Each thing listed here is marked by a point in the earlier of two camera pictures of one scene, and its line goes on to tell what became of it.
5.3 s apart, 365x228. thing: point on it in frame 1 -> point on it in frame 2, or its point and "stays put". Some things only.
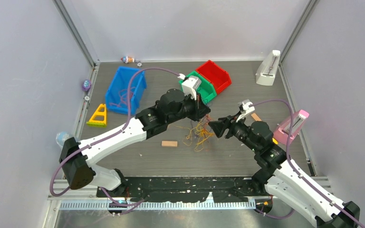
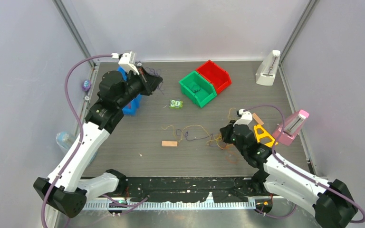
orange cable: (209, 118) -> (231, 155)
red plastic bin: (219, 77) stays put
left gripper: (200, 109) -> (153, 81)
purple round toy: (87, 85) stays put
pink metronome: (281, 133) stays put
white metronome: (267, 68) stays put
